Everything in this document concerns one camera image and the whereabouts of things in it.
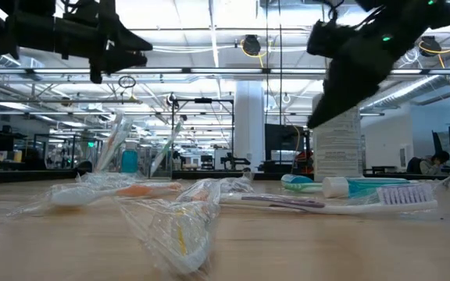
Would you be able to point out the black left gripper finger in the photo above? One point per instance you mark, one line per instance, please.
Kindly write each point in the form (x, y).
(129, 42)
(127, 61)

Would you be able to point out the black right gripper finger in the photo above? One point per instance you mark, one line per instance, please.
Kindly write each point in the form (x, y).
(326, 99)
(350, 97)

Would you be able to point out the orange and white toothbrush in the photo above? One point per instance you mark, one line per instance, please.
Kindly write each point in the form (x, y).
(111, 193)
(113, 144)
(182, 234)

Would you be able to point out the green and white toothbrush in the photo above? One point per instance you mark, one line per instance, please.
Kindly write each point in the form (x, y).
(303, 188)
(166, 148)

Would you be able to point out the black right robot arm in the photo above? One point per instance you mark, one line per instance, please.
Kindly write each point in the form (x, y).
(412, 19)

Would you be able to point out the white wipes canister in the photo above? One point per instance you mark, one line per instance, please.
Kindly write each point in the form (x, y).
(338, 148)

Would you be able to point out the black monitor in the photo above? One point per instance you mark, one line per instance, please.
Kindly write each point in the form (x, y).
(283, 140)

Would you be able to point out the white structural column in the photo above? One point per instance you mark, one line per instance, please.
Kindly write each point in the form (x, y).
(248, 129)

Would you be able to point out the person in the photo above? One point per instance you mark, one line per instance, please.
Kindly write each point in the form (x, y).
(430, 164)

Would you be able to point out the clear acrylic organizer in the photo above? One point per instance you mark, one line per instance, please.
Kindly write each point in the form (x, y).
(147, 168)

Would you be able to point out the yellow container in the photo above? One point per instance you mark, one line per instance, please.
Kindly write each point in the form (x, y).
(17, 156)

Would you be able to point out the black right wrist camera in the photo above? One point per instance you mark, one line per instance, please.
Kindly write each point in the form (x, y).
(326, 39)

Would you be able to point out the black metal frame station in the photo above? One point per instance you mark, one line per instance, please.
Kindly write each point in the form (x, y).
(203, 100)

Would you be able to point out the horizontal metal frame rail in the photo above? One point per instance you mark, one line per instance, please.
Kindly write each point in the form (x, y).
(225, 71)

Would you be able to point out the black aluminium table frame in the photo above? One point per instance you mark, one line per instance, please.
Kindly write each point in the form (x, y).
(33, 175)

